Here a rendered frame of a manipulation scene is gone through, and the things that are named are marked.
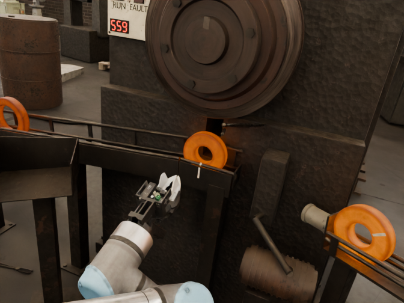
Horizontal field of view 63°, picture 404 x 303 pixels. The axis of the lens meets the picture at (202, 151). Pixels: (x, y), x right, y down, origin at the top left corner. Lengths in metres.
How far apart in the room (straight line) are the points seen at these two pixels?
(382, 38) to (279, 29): 0.31
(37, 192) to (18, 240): 0.82
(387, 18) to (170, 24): 0.59
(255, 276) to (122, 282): 0.47
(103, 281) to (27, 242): 1.27
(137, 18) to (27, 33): 2.49
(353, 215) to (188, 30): 0.65
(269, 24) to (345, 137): 0.44
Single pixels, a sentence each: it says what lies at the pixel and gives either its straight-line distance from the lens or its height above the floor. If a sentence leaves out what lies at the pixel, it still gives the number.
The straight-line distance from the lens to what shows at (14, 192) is 1.20.
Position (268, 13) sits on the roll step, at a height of 1.20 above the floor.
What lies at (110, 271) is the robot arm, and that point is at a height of 0.70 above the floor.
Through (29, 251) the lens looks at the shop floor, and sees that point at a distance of 1.89.
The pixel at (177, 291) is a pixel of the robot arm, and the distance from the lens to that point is 0.62.
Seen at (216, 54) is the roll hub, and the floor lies 1.09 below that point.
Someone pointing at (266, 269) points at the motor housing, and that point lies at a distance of 1.04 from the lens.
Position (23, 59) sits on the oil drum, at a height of 0.52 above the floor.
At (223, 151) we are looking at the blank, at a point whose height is 0.77.
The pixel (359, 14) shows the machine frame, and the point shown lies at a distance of 1.09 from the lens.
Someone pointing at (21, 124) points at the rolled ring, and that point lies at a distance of 1.59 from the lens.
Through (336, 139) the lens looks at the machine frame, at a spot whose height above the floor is 0.87.
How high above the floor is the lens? 1.20
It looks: 24 degrees down
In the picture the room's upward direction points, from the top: 7 degrees clockwise
